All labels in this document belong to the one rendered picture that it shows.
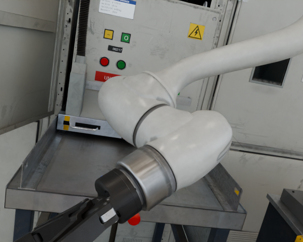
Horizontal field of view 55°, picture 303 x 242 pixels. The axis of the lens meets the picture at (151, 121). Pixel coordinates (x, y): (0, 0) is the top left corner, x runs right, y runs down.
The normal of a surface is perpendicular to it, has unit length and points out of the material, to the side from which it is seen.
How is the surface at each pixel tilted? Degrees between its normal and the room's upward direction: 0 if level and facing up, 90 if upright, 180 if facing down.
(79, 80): 90
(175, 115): 22
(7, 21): 90
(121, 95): 49
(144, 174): 45
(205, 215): 90
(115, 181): 31
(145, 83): 39
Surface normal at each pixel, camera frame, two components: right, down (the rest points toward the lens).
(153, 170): 0.31, -0.37
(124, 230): 0.12, 0.28
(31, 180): 0.19, -0.95
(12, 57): 0.96, 0.23
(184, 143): 0.12, -0.49
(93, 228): 0.72, -0.37
